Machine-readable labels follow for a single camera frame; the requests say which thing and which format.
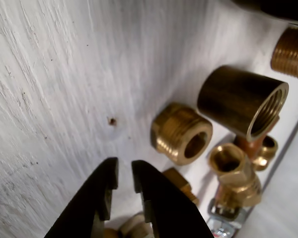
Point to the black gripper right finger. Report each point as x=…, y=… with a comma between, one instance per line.
x=169, y=210

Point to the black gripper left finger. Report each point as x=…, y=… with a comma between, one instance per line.
x=89, y=198

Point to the small nickel hex nipple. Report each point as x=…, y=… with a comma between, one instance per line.
x=175, y=178

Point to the small brass threaded nipple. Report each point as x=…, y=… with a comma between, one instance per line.
x=132, y=228

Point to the brass hex fitting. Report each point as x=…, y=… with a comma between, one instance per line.
x=171, y=129

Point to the copper pipe piece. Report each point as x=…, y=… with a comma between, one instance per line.
x=249, y=146

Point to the brass hex nipple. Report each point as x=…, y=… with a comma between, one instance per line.
x=267, y=151

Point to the white wooden board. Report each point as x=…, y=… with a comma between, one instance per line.
x=52, y=86

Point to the dark brass coupling sleeve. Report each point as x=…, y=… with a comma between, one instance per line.
x=228, y=99

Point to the brass threaded sleeve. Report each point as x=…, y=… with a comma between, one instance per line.
x=290, y=52

